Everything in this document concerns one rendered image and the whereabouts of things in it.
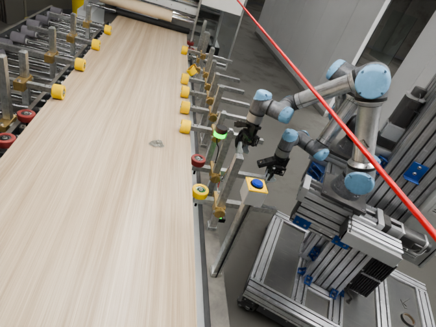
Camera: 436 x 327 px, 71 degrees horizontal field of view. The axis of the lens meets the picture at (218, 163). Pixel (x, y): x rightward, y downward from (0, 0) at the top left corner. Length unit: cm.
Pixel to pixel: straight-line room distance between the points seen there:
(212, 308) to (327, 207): 76
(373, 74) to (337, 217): 74
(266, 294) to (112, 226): 118
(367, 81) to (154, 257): 100
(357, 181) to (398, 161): 40
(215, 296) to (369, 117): 94
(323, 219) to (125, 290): 105
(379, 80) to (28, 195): 135
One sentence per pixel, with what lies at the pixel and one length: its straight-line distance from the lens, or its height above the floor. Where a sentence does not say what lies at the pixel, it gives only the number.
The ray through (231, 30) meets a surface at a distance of 394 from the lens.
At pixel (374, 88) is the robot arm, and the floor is 158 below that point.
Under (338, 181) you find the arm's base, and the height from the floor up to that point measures 109.
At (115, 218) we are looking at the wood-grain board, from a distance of 124.
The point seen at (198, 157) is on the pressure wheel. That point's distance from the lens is 163.
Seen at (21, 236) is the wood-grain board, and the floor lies 90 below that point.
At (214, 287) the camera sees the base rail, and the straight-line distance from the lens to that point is 138.
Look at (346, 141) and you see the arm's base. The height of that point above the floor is 111.
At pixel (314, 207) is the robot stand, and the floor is 91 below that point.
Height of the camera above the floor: 182
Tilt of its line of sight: 34 degrees down
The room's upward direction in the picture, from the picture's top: 20 degrees clockwise
